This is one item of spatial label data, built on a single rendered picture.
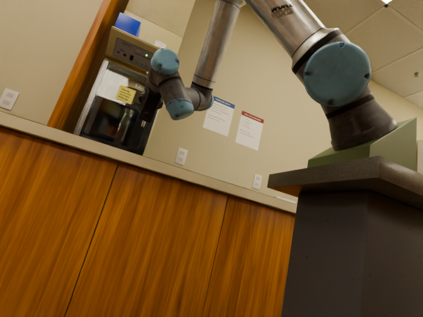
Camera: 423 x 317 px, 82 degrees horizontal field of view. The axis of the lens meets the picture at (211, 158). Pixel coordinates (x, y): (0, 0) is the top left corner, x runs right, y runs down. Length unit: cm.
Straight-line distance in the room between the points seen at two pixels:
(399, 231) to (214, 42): 66
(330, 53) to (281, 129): 164
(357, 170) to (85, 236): 80
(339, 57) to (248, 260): 82
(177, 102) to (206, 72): 16
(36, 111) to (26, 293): 107
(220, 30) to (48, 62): 129
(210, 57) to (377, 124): 49
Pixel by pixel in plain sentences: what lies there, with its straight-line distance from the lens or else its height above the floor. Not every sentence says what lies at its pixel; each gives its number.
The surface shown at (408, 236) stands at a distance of 65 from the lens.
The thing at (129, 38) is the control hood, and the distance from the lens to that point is 132.
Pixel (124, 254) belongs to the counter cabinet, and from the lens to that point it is 94.
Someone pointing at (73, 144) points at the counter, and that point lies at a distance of 92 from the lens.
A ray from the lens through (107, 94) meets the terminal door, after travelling 128.
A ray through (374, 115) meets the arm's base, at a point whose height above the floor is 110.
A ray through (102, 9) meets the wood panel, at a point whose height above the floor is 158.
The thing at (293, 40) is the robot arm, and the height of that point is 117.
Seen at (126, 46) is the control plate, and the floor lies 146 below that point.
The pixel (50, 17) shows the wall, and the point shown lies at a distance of 203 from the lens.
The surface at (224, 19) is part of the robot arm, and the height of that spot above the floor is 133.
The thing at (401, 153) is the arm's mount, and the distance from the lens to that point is 70.
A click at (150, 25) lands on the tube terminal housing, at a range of 151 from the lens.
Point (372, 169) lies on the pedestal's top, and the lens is 49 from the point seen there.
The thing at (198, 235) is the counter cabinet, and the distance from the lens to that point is 98.
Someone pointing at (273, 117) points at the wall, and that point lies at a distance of 213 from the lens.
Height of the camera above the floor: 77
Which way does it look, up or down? 15 degrees up
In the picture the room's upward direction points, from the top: 14 degrees clockwise
